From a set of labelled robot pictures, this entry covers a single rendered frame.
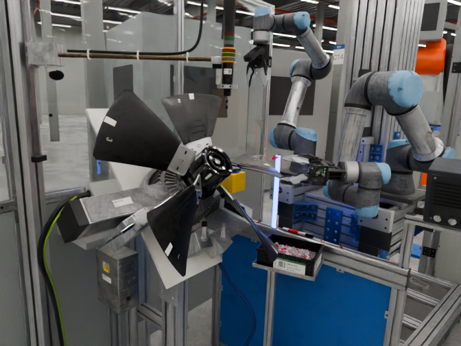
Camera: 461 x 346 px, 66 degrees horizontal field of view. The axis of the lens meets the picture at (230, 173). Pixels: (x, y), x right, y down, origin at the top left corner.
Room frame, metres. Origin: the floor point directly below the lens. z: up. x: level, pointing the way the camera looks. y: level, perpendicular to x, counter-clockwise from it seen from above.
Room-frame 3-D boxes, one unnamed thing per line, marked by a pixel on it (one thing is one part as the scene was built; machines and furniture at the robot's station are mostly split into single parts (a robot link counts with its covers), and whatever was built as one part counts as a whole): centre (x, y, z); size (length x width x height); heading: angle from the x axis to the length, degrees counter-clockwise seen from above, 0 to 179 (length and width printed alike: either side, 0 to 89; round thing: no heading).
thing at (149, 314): (1.24, 0.28, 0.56); 0.19 x 0.04 x 0.04; 51
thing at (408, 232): (1.15, -0.62, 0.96); 0.03 x 0.03 x 0.20; 51
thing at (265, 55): (1.78, -0.13, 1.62); 0.09 x 0.08 x 0.12; 141
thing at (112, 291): (1.24, 0.42, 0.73); 0.15 x 0.09 x 0.22; 51
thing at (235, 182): (1.67, 0.02, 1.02); 0.16 x 0.10 x 0.11; 51
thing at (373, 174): (1.20, -0.49, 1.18); 0.11 x 0.08 x 0.09; 87
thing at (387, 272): (1.42, -0.29, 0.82); 0.90 x 0.04 x 0.08; 51
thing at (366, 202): (1.22, -0.48, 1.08); 0.11 x 0.08 x 0.11; 34
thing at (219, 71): (1.21, 0.03, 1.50); 0.09 x 0.07 x 0.10; 86
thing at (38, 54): (1.25, 0.64, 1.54); 0.10 x 0.07 x 0.09; 86
